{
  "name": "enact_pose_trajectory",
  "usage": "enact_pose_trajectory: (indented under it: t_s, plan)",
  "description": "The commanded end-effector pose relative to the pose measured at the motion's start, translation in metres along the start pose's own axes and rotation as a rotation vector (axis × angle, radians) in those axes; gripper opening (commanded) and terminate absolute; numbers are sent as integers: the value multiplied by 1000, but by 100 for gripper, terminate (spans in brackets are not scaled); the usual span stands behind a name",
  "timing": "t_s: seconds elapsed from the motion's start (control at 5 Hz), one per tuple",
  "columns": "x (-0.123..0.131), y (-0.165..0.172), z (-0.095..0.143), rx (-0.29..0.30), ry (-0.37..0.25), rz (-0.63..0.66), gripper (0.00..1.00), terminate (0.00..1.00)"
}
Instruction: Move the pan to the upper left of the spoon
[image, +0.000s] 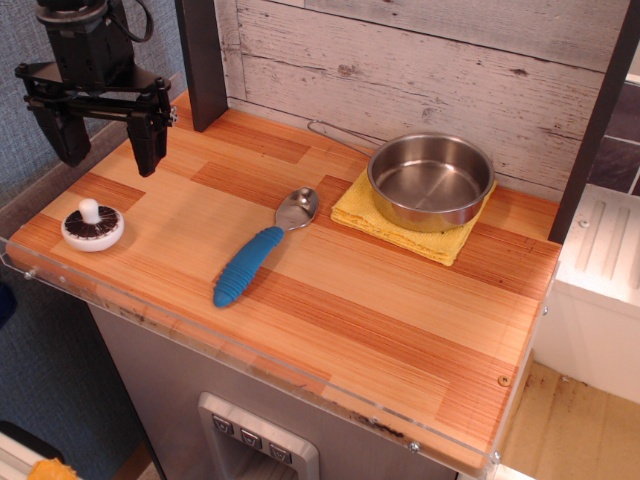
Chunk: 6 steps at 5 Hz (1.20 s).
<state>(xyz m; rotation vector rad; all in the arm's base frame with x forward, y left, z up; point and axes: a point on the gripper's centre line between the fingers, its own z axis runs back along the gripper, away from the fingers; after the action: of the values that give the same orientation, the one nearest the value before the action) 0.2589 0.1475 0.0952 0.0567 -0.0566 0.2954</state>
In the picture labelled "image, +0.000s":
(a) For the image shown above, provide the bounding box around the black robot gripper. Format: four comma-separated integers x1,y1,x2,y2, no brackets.
15,1,177,177

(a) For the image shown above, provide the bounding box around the stainless steel pan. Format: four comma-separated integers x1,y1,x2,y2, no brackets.
307,120,495,233

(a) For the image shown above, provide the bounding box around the white toy mushroom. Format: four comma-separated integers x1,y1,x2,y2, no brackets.
61,198,125,253

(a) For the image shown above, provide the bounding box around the yellow folded cloth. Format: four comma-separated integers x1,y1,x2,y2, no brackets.
330,170,497,267

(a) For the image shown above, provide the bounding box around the grey toy fridge cabinet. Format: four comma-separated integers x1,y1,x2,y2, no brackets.
90,307,457,479

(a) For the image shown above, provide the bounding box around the yellow object at corner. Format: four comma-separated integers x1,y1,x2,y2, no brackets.
27,458,78,480

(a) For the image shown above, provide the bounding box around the white toy sink unit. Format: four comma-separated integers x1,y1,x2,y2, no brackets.
533,185,639,402

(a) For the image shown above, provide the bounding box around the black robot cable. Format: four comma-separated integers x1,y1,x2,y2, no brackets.
107,0,154,44

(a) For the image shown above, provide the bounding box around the dark left shelf post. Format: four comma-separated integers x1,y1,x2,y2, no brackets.
175,0,229,132

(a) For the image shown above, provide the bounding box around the dark shelf post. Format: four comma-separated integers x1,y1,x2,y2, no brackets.
548,0,639,244
175,0,229,132

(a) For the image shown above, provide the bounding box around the clear acrylic guard rail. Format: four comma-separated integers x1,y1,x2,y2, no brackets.
7,226,559,478

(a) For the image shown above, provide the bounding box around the blue handled metal spoon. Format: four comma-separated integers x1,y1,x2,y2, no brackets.
213,187,319,308

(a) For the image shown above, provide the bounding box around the dark right shelf post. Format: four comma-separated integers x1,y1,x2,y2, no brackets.
548,0,639,244

